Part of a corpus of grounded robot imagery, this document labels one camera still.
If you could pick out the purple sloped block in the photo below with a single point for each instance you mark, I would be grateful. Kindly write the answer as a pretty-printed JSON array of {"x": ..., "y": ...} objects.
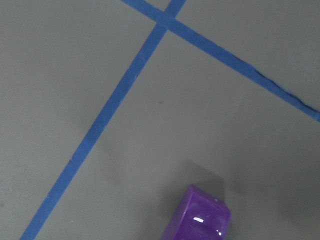
[{"x": 199, "y": 216}]

